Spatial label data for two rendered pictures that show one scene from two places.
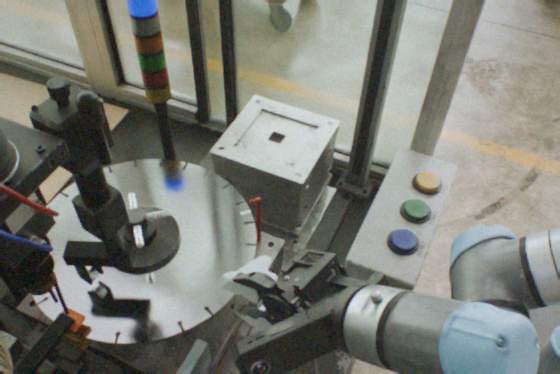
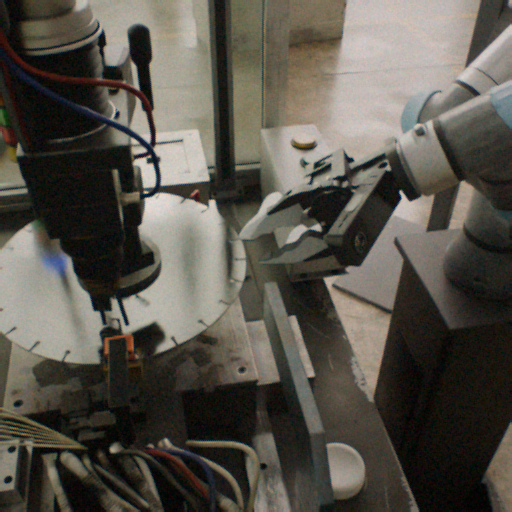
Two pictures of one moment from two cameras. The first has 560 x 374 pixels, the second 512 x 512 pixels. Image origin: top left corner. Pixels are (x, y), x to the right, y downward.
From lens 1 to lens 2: 0.40 m
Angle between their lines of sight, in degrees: 27
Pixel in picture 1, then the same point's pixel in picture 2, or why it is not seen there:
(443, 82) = (277, 55)
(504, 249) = (449, 92)
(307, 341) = (379, 204)
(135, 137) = not seen: outside the picture
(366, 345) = (437, 164)
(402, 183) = (286, 150)
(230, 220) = (187, 215)
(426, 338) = (485, 118)
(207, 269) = (204, 255)
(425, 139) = (276, 116)
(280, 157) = (171, 171)
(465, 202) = not seen: hidden behind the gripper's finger
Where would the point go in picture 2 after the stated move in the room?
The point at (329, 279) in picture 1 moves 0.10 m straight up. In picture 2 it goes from (350, 167) to (360, 87)
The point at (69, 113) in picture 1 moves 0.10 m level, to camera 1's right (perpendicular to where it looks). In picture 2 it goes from (114, 58) to (210, 32)
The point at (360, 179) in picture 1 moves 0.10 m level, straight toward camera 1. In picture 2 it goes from (231, 181) to (249, 208)
